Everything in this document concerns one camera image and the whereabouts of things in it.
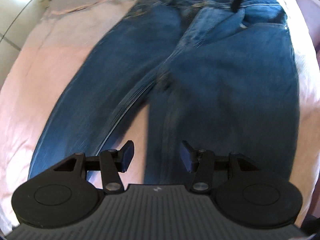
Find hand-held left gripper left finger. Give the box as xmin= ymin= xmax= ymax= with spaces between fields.
xmin=54 ymin=140 xmax=135 ymax=194

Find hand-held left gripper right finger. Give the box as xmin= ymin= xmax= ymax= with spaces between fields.
xmin=180 ymin=140 xmax=259 ymax=192

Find blue denim jeans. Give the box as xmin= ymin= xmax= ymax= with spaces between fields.
xmin=27 ymin=0 xmax=301 ymax=186

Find pink bed sheet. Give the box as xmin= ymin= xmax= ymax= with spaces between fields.
xmin=0 ymin=0 xmax=320 ymax=233

